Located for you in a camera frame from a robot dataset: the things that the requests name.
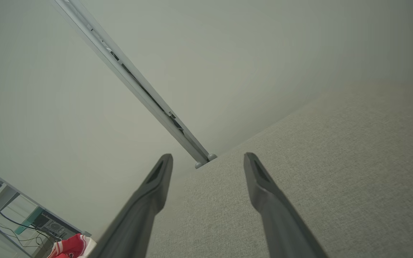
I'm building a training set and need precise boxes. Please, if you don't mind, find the teal panel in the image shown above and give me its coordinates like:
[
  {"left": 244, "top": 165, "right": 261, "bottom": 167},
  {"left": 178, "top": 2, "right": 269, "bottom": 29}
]
[{"left": 14, "top": 207, "right": 44, "bottom": 235}]

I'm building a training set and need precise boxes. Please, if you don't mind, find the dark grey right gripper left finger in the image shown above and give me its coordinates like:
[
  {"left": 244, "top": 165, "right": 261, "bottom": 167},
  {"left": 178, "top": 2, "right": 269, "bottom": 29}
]
[{"left": 88, "top": 153, "right": 174, "bottom": 258}]

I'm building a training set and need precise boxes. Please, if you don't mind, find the black cable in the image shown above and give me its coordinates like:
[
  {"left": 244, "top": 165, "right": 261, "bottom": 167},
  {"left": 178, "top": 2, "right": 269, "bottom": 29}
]
[{"left": 0, "top": 176, "right": 38, "bottom": 231}]

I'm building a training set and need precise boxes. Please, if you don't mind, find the black computer case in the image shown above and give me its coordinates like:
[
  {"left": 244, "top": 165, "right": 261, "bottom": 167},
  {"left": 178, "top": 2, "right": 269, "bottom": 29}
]
[{"left": 31, "top": 211, "right": 72, "bottom": 240}]

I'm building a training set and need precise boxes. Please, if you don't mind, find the grey metal post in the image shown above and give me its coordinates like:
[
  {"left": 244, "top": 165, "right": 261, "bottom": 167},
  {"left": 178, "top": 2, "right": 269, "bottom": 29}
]
[{"left": 52, "top": 0, "right": 218, "bottom": 169}]

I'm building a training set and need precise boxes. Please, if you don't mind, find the grey metal shelf frame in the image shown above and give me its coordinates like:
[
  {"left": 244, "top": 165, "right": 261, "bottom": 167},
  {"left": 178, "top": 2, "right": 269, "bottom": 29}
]
[{"left": 0, "top": 161, "right": 92, "bottom": 258}]

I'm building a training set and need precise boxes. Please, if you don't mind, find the red white jersey shirt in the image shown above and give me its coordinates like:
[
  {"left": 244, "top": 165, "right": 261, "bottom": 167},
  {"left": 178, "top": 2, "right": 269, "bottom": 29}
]
[{"left": 47, "top": 234, "right": 97, "bottom": 258}]

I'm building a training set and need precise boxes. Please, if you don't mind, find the grey fabric sofa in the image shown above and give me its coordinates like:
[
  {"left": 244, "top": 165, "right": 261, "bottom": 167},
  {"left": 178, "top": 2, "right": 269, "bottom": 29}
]
[{"left": 146, "top": 82, "right": 413, "bottom": 258}]

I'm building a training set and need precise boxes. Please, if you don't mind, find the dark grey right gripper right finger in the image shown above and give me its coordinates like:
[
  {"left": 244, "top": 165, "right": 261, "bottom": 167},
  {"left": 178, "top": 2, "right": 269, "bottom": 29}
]
[{"left": 243, "top": 152, "right": 329, "bottom": 258}]

